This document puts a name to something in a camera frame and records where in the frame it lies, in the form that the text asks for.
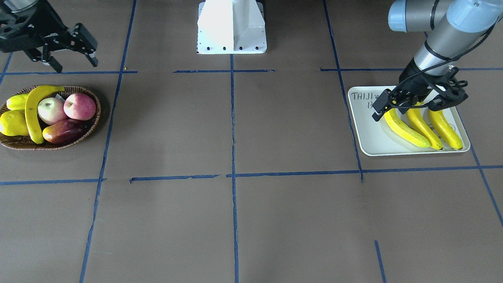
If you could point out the pale green apple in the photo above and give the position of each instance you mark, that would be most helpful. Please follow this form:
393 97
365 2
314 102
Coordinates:
51 110

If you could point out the white rectangular tray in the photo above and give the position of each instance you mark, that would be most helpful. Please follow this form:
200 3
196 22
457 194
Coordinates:
377 139

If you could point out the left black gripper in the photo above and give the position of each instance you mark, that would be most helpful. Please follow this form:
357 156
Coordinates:
417 79

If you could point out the brown wicker basket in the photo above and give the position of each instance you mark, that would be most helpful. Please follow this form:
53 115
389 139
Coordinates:
24 143

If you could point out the yellow starfruit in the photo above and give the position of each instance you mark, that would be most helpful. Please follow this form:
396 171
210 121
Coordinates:
17 102

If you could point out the yellow banana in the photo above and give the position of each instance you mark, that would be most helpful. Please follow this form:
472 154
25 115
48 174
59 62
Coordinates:
418 123
35 96
444 129
402 130

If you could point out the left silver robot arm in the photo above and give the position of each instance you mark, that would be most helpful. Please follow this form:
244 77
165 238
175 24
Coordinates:
456 27

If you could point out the pink red apple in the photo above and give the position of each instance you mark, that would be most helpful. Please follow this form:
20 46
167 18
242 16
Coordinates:
80 106

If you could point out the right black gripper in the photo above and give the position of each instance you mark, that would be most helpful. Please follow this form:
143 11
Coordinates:
42 18

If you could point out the yellow lemon fruit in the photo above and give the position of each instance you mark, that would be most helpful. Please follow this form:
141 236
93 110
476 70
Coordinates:
13 123

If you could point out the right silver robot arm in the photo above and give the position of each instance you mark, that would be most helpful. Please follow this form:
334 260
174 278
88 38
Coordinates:
34 27

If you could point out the red yellow mango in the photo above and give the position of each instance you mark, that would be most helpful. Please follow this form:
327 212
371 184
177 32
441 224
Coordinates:
65 131

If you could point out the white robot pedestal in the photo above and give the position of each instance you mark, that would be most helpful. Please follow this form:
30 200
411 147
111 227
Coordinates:
231 27

